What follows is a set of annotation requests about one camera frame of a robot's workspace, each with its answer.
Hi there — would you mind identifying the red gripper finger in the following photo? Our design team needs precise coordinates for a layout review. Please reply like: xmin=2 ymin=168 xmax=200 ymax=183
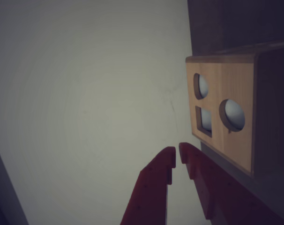
xmin=179 ymin=142 xmax=284 ymax=225
xmin=120 ymin=146 xmax=176 ymax=225

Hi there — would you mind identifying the wooden shape sorter box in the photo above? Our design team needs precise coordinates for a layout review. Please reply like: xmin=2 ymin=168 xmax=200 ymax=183
xmin=185 ymin=44 xmax=284 ymax=181

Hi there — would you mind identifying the brown table mat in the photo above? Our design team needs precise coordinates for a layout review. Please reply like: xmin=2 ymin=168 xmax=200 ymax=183
xmin=187 ymin=0 xmax=284 ymax=225

